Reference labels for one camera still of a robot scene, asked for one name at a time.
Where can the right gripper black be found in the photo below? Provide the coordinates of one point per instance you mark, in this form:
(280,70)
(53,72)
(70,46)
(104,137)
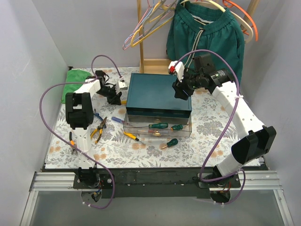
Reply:
(182,87)

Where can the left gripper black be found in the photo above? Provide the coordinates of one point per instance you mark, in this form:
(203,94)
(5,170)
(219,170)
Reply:
(113,94)

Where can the blue red screwdriver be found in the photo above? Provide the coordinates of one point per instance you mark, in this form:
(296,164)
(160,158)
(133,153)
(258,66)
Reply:
(119,120)
(155,132)

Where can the small green screwdriver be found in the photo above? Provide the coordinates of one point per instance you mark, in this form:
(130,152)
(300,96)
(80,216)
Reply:
(180,127)

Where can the clear acrylic drawer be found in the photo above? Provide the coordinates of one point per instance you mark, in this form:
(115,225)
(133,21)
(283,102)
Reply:
(135,123)

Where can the yellow black screwdriver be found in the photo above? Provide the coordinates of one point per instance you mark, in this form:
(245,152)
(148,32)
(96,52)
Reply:
(133,137)

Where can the long green screwdriver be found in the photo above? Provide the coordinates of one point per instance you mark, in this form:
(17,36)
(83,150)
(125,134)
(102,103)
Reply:
(161,125)

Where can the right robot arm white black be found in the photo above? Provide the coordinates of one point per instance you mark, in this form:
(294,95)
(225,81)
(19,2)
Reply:
(254,138)

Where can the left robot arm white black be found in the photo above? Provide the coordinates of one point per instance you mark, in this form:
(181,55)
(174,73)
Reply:
(80,116)

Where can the teal drawer box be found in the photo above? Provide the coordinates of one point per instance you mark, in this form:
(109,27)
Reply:
(153,95)

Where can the wooden rack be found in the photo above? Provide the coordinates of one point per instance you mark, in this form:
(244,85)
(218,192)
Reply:
(160,65)

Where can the stubby green screwdriver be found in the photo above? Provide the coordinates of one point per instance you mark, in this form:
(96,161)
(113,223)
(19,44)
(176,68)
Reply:
(171,143)

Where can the green shorts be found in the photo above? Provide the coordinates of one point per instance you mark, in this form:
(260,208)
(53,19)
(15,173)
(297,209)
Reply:
(232,54)

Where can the cream hanger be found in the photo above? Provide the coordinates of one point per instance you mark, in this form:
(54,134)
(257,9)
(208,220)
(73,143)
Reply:
(195,24)

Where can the grey hanger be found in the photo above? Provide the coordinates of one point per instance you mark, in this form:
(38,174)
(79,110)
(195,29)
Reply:
(161,15)

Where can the yellow hanger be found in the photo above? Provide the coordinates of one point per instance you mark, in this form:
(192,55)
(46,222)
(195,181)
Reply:
(137,39)

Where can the pink hanger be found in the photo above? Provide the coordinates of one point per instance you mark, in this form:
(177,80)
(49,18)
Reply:
(141,18)

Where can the orange hanger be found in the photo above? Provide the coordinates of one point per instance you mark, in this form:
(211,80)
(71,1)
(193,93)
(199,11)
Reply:
(248,27)

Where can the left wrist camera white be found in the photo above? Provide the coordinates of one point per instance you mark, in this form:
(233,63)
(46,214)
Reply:
(121,86)

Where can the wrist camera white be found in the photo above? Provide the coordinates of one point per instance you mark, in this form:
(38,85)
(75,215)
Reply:
(177,68)
(121,86)

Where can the blue handled cutters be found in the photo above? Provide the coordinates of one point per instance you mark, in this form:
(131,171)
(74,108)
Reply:
(97,116)

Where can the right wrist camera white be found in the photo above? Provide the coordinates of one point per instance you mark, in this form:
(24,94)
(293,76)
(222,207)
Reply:
(177,68)

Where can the yellow handled pliers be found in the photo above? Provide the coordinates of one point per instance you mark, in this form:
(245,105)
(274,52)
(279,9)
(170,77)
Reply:
(99,130)

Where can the orange handled cutters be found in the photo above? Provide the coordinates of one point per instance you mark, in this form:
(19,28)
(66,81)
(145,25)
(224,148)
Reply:
(73,145)

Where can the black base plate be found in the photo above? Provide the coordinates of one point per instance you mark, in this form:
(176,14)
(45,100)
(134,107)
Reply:
(158,182)

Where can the aluminium rail frame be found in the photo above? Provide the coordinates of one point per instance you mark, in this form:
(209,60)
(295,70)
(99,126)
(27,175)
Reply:
(153,197)

